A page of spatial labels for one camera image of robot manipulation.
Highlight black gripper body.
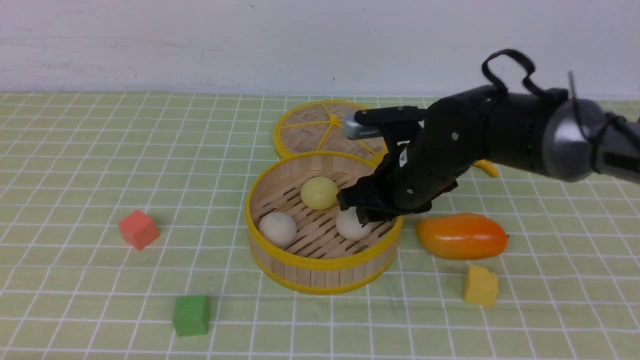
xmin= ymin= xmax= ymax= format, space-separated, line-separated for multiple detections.
xmin=337 ymin=85 xmax=501 ymax=217

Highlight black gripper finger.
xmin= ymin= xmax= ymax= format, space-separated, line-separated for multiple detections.
xmin=356 ymin=207 xmax=396 ymax=225

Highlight white bun front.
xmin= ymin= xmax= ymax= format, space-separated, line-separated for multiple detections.
xmin=334 ymin=207 xmax=373 ymax=240

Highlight white bun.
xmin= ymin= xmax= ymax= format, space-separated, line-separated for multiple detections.
xmin=334 ymin=207 xmax=373 ymax=240
xmin=258 ymin=211 xmax=298 ymax=249

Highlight pale yellow bun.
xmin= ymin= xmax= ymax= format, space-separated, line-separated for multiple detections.
xmin=300 ymin=177 xmax=339 ymax=210

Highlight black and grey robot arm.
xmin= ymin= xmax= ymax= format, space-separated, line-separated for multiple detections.
xmin=337 ymin=85 xmax=639 ymax=224

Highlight bamboo steamer tray yellow rim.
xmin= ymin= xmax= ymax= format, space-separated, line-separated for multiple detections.
xmin=243 ymin=151 xmax=403 ymax=296

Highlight woven bamboo steamer lid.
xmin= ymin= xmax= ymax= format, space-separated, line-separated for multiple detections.
xmin=272 ymin=100 xmax=387 ymax=166

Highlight yellow toy banana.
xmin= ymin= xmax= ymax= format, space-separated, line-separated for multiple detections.
xmin=473 ymin=159 xmax=500 ymax=178

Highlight orange toy mango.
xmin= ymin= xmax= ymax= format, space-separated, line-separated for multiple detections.
xmin=414 ymin=212 xmax=509 ymax=261

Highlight yellow foam block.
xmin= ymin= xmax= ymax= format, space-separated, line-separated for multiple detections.
xmin=462 ymin=264 xmax=499 ymax=308

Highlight green foam cube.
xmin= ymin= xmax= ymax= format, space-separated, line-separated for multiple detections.
xmin=172 ymin=295 xmax=210 ymax=337

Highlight red foam cube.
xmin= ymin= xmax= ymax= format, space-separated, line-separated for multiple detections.
xmin=118 ymin=209 xmax=160 ymax=251

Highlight green checkered tablecloth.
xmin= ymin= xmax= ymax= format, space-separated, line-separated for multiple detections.
xmin=0 ymin=92 xmax=640 ymax=360

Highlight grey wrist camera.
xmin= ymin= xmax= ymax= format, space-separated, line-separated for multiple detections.
xmin=342 ymin=106 xmax=428 ymax=141

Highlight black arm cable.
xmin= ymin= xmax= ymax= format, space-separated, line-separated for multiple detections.
xmin=481 ymin=49 xmax=640 ymax=171

